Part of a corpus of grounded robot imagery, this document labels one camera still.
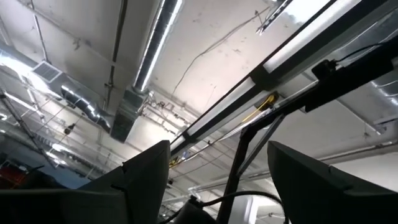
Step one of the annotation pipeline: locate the silver ventilation duct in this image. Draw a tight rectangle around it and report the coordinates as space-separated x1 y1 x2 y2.
132 0 185 94

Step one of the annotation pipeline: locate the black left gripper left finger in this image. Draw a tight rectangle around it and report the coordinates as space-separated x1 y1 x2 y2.
77 139 172 224

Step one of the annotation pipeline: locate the yellow overhead cable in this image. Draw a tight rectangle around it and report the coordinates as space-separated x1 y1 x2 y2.
241 94 278 124

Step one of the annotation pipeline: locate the red flat object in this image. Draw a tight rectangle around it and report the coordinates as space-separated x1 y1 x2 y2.
0 163 27 189

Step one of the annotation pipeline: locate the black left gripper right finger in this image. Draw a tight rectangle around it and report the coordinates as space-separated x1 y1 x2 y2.
267 140 355 224

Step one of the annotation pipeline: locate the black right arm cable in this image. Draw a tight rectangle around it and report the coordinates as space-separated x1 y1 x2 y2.
160 190 289 224

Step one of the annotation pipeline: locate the dark rectangular duct box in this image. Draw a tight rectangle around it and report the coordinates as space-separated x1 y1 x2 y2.
110 88 147 144

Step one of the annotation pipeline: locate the white rectangular air duct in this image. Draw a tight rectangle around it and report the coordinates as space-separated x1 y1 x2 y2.
0 42 68 103

